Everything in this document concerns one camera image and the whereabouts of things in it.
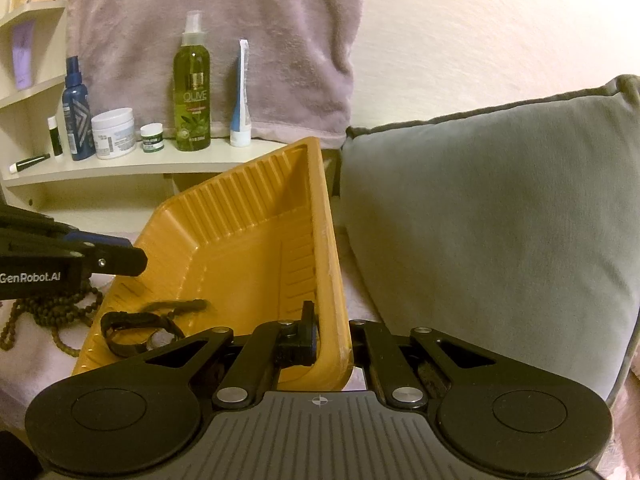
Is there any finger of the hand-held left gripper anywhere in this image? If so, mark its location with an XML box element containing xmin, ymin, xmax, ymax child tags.
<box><xmin>65</xmin><ymin>230</ymin><xmax>149</xmax><ymax>277</ymax></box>

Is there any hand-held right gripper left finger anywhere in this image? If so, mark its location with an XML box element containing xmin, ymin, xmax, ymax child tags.
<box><xmin>145</xmin><ymin>301</ymin><xmax>321</xmax><ymax>409</ymax></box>

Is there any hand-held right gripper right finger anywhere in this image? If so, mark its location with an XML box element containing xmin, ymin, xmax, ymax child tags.
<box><xmin>349</xmin><ymin>319</ymin><xmax>501</xmax><ymax>409</ymax></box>

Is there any brown bead necklace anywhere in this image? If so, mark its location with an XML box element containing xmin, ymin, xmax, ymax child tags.
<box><xmin>0</xmin><ymin>275</ymin><xmax>106</xmax><ymax>358</ymax></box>

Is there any orange ribbed plastic tray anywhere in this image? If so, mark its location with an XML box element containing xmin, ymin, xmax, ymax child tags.
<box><xmin>71</xmin><ymin>137</ymin><xmax>355</xmax><ymax>392</ymax></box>

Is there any black wristwatch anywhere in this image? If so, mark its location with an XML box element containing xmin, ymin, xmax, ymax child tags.
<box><xmin>100</xmin><ymin>310</ymin><xmax>185</xmax><ymax>359</ymax></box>

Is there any cream wooden shelf unit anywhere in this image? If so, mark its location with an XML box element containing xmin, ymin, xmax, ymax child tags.
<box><xmin>0</xmin><ymin>0</ymin><xmax>341</xmax><ymax>238</ymax></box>

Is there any black and white slim tube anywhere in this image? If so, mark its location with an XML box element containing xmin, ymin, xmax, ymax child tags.
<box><xmin>8</xmin><ymin>153</ymin><xmax>52</xmax><ymax>174</ymax></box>

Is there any small white-lidded jar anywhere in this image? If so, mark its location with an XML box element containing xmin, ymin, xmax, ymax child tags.
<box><xmin>139</xmin><ymin>123</ymin><xmax>166</xmax><ymax>154</ymax></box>

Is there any white cream jar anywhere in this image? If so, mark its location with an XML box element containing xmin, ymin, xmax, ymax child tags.
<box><xmin>91</xmin><ymin>107</ymin><xmax>138</xmax><ymax>161</ymax></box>

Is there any white and black lip balm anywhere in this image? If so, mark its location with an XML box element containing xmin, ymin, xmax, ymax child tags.
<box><xmin>47</xmin><ymin>115</ymin><xmax>65</xmax><ymax>157</ymax></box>

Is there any dark blue spray bottle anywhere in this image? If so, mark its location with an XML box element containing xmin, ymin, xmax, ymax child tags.
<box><xmin>62</xmin><ymin>55</ymin><xmax>96</xmax><ymax>162</ymax></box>

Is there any grey pillow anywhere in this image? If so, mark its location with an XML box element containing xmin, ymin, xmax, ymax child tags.
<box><xmin>339</xmin><ymin>75</ymin><xmax>640</xmax><ymax>406</ymax></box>

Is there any green spray bottle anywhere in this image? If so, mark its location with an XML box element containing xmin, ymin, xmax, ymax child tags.
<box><xmin>173</xmin><ymin>10</ymin><xmax>213</xmax><ymax>152</ymax></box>

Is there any blue and white tube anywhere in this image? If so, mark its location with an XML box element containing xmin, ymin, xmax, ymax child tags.
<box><xmin>229</xmin><ymin>38</ymin><xmax>252</xmax><ymax>148</ymax></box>

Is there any purple tube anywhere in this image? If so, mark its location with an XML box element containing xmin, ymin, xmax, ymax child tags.
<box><xmin>11</xmin><ymin>21</ymin><xmax>36</xmax><ymax>91</ymax></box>

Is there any pink fleece towel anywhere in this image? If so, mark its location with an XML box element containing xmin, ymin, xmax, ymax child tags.
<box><xmin>67</xmin><ymin>0</ymin><xmax>366</xmax><ymax>143</ymax></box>

